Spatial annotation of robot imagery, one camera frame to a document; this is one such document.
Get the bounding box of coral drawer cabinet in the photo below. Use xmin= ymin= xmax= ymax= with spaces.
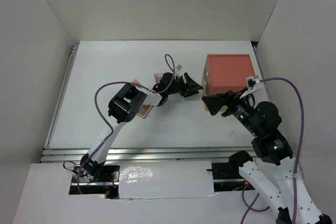
xmin=203 ymin=54 xmax=255 ymax=95

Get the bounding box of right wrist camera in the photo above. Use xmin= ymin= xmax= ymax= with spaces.
xmin=240 ymin=75 xmax=261 ymax=99

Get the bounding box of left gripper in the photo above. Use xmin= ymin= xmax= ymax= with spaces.
xmin=166 ymin=72 xmax=203 ymax=98

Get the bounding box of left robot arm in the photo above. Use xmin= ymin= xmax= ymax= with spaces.
xmin=80 ymin=72 xmax=203 ymax=182

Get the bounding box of pink eyeshadow palette clear case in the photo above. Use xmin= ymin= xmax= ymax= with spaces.
xmin=154 ymin=72 xmax=163 ymax=84

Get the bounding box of white cover plate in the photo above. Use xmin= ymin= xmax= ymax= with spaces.
xmin=119 ymin=161 xmax=216 ymax=199

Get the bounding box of aluminium left rail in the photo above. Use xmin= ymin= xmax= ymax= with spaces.
xmin=44 ymin=44 xmax=79 ymax=148

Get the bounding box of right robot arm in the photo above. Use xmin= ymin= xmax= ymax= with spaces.
xmin=202 ymin=91 xmax=332 ymax=223

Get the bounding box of aluminium right rail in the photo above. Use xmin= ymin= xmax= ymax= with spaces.
xmin=251 ymin=41 xmax=272 ymax=102

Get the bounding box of aluminium front rail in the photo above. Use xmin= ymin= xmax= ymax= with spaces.
xmin=40 ymin=146 xmax=256 ymax=164

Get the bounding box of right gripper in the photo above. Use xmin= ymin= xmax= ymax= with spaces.
xmin=201 ymin=86 xmax=260 ymax=135

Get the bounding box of aluminium rail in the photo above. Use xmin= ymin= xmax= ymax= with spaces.
xmin=40 ymin=146 xmax=256 ymax=164
xmin=251 ymin=41 xmax=272 ymax=102
xmin=44 ymin=44 xmax=79 ymax=148

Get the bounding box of brown eyeshadow palette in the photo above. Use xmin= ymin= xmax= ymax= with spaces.
xmin=137 ymin=104 xmax=153 ymax=118

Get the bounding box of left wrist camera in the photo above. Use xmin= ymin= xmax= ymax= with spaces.
xmin=175 ymin=65 xmax=183 ymax=77

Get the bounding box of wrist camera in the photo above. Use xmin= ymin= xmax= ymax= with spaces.
xmin=240 ymin=75 xmax=261 ymax=99
xmin=175 ymin=65 xmax=183 ymax=77

